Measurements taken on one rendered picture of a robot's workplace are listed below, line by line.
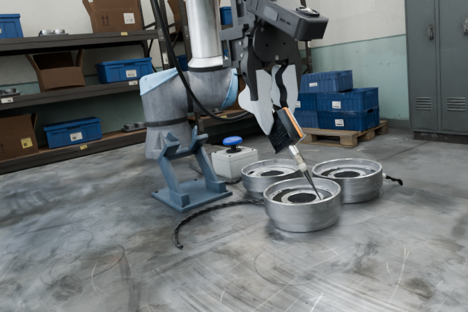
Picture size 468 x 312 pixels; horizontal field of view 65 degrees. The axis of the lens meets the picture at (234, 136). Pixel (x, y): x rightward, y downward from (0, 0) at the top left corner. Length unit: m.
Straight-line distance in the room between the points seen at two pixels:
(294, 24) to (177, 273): 0.31
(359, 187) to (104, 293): 0.36
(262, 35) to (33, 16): 4.11
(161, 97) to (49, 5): 3.64
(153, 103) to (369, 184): 0.62
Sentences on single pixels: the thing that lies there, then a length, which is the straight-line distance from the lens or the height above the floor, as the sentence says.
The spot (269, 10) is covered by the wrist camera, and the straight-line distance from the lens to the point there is 0.47.
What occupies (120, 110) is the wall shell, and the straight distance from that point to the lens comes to 4.59.
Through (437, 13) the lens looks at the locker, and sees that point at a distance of 4.11.
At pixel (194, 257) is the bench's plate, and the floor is 0.80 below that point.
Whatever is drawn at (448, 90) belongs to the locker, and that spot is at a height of 0.52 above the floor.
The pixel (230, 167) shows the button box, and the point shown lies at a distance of 0.73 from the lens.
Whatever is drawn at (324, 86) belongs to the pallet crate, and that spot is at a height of 0.65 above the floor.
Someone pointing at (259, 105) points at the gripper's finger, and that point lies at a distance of 0.49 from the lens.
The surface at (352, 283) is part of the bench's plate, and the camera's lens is 0.40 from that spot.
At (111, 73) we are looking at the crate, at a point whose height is 1.10.
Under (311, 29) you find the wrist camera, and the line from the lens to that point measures 0.44.
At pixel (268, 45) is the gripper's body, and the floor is 1.04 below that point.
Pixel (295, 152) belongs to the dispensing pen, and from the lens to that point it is 0.51.
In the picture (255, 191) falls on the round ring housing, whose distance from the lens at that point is 0.60.
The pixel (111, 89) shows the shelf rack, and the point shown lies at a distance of 3.96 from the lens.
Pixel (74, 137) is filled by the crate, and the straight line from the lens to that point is 4.00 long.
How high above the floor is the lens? 1.02
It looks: 11 degrees down
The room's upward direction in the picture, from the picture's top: 7 degrees counter-clockwise
